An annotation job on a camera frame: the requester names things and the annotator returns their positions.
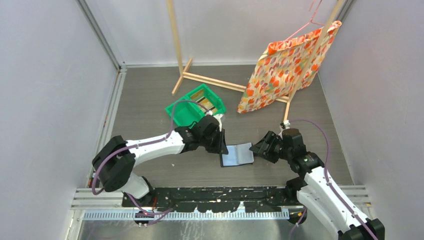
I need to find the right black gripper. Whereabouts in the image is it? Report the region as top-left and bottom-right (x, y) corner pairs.
(249, 131), (292, 164)

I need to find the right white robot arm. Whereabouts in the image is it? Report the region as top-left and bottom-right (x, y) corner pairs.
(250, 128), (385, 240)

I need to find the wooden drying rack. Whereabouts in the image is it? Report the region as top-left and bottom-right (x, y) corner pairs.
(165, 0), (345, 122)

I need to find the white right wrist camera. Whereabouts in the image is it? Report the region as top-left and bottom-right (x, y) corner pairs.
(279, 119), (291, 131)

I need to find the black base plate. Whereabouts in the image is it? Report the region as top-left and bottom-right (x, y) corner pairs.
(135, 186), (303, 213)

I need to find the aluminium corner frame post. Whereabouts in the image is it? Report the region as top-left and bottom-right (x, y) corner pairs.
(76, 0), (127, 72)

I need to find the green plastic two-compartment bin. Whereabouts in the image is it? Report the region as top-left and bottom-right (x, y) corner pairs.
(165, 83), (227, 126)

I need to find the slotted metal rail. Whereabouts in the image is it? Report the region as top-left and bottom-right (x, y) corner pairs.
(82, 209), (290, 221)

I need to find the black leather card holder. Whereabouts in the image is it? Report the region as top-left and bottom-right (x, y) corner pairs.
(220, 142), (254, 168)

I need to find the floral orange cloth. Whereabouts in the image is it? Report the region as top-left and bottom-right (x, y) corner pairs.
(237, 28), (323, 113)

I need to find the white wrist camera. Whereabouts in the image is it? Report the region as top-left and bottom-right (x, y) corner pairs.
(207, 113), (225, 132)
(279, 119), (291, 131)

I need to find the pink wire hanger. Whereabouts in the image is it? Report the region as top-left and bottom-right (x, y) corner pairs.
(285, 0), (325, 41)

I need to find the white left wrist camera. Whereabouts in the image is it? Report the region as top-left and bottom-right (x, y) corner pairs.
(207, 113), (225, 132)

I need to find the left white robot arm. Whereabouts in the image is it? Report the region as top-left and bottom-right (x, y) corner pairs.
(92, 114), (228, 207)

